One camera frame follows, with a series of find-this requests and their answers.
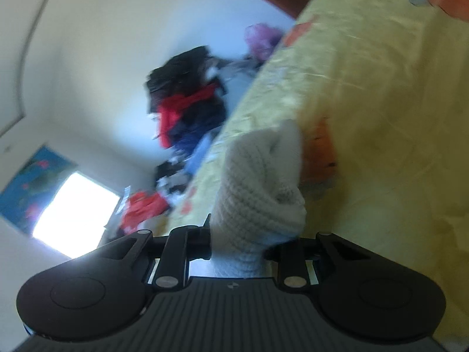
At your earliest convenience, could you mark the window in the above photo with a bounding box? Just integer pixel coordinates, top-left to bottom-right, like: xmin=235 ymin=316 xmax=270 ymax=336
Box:
xmin=32 ymin=172 xmax=122 ymax=260

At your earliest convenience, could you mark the light blue knitted blanket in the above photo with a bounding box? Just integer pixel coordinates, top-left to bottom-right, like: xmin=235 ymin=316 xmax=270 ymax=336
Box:
xmin=182 ymin=132 xmax=215 ymax=177

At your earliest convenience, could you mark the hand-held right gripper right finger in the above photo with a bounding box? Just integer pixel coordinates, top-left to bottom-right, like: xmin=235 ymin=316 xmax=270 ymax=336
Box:
xmin=263 ymin=232 xmax=354 ymax=290

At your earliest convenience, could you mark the red jacket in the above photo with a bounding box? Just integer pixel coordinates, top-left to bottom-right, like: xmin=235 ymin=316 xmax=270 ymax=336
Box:
xmin=157 ymin=82 xmax=218 ymax=149

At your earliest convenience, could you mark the yellow printed bedsheet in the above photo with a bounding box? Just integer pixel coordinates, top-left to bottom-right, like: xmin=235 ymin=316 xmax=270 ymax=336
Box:
xmin=166 ymin=0 xmax=469 ymax=352

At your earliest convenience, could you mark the grey cloth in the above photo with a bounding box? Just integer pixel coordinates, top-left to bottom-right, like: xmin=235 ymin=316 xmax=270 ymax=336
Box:
xmin=216 ymin=59 xmax=264 ymax=96

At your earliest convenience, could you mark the pink plastic bag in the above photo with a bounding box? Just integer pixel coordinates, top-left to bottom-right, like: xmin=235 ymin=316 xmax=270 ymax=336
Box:
xmin=245 ymin=23 xmax=286 ymax=62

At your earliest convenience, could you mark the white knit sweater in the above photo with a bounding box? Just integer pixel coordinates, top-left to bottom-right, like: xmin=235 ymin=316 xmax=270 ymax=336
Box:
xmin=210 ymin=119 xmax=307 ymax=280

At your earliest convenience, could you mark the red plastic bag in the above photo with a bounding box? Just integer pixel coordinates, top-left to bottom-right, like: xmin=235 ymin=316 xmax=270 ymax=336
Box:
xmin=120 ymin=190 xmax=170 ymax=236

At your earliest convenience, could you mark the white and black patterned bag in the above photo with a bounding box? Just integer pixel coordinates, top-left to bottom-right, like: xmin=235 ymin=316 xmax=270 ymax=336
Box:
xmin=156 ymin=161 xmax=193 ymax=206

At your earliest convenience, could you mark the navy blue garment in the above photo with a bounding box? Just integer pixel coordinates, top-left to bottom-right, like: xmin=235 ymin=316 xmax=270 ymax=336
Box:
xmin=172 ymin=97 xmax=230 ymax=155

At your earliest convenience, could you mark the blue curtain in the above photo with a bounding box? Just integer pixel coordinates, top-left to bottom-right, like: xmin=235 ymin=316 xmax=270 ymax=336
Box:
xmin=0 ymin=145 xmax=79 ymax=234

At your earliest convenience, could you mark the black jacket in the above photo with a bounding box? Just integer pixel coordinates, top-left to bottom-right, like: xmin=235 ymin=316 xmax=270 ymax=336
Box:
xmin=146 ymin=46 xmax=220 ymax=112

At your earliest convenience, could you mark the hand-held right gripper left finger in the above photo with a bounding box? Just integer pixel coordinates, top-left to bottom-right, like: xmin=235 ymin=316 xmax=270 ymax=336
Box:
xmin=125 ymin=213 xmax=214 ymax=291

